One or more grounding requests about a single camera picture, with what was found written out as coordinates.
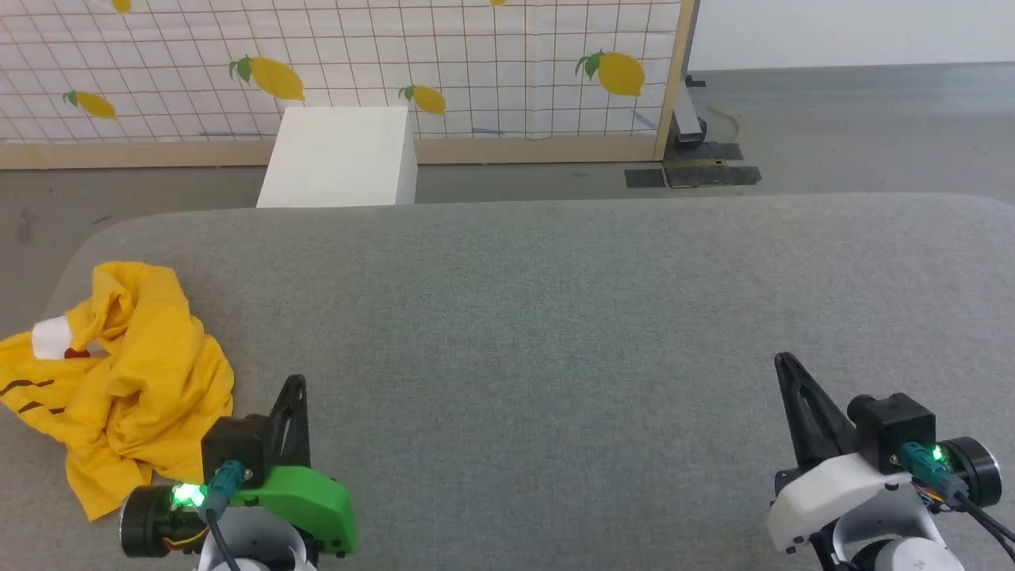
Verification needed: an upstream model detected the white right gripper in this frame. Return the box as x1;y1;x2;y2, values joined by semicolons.
766;352;914;554

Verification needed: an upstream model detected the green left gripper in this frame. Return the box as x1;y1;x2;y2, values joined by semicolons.
228;374;358;557

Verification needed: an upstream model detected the yellow printed T-shirt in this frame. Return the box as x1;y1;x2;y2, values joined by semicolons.
0;262;236;522

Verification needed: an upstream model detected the grey fabric sofa cushion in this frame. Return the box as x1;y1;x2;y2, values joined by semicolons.
0;193;1015;571

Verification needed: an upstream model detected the white rectangular box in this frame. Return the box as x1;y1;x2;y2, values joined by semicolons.
256;105;419;209

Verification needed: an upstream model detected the large black floor mat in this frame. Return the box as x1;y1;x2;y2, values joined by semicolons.
662;141;763;190

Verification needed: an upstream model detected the right arm teal plug cable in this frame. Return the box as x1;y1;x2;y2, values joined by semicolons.
900;443;1015;558

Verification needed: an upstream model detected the arm teal plug cable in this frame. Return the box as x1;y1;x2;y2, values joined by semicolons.
900;443;1015;558
202;460;243;571

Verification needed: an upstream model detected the left arm teal plug cable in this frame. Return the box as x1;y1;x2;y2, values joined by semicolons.
202;460;243;571

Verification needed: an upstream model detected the grey metal frame foot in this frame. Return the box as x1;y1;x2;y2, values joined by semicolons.
671;75;708;148

